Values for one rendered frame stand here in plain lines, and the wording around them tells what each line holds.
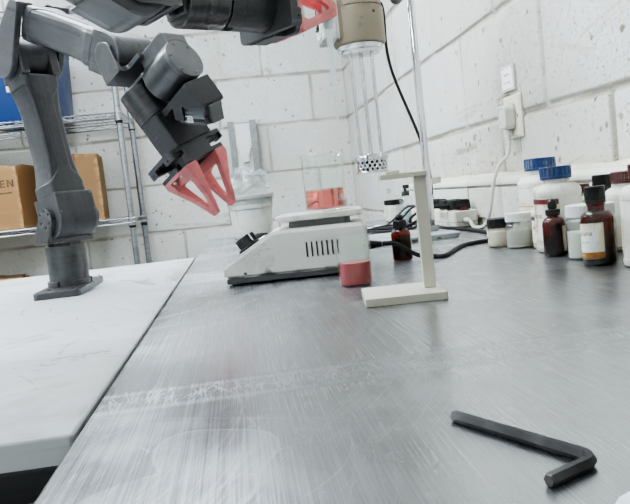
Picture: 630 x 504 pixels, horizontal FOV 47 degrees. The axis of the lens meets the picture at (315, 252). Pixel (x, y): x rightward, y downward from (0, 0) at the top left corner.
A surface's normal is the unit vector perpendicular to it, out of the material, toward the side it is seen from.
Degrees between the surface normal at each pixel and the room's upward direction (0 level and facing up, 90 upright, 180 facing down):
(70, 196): 79
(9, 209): 91
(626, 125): 90
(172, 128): 67
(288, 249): 90
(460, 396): 0
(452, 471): 0
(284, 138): 90
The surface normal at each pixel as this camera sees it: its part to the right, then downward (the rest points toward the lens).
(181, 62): 0.65, -0.45
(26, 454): 0.11, 0.07
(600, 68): -0.99, 0.11
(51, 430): -0.11, -0.99
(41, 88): 0.74, -0.22
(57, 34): -0.61, 0.09
